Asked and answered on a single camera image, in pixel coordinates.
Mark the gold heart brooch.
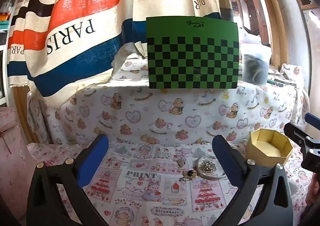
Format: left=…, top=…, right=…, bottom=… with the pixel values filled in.
left=179, top=170, right=198, bottom=182

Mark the bear printed cloth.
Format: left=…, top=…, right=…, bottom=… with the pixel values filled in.
left=27, top=52, right=312, bottom=146

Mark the wooden window frame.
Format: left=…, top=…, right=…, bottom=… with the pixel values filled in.
left=237, top=0, right=308, bottom=71

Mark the grey flat tool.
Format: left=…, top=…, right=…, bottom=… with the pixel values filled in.
left=274, top=78, right=297, bottom=86

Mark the white cloth bundle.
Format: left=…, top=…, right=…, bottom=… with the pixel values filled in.
left=240, top=28, right=271, bottom=49

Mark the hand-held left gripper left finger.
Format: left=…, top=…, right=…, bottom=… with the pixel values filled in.
left=26, top=134, right=110, bottom=226

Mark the green black checkerboard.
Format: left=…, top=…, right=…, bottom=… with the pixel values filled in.
left=146, top=16, right=240, bottom=89

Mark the translucent plastic container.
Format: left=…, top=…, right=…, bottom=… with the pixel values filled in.
left=241, top=44, right=272, bottom=84

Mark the pink bag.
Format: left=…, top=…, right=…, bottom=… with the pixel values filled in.
left=0, top=107, right=35, bottom=216

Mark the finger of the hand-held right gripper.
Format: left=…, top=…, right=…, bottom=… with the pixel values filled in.
left=284, top=122, right=320, bottom=151
left=305, top=113, right=320, bottom=124

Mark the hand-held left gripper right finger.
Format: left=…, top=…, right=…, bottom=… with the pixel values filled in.
left=212, top=135, right=294, bottom=226

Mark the silver bangle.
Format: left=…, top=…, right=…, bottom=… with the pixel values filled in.
left=194, top=155, right=227, bottom=181

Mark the person's right hand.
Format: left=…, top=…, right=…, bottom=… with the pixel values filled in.
left=305, top=173, right=320, bottom=207

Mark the green black pen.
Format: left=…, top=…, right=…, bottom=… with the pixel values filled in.
left=267, top=79, right=284, bottom=88

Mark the yellow octagonal box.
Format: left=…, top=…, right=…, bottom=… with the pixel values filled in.
left=245, top=128, right=294, bottom=167

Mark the striped printed curtain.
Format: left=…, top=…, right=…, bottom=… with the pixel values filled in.
left=7, top=0, right=233, bottom=100

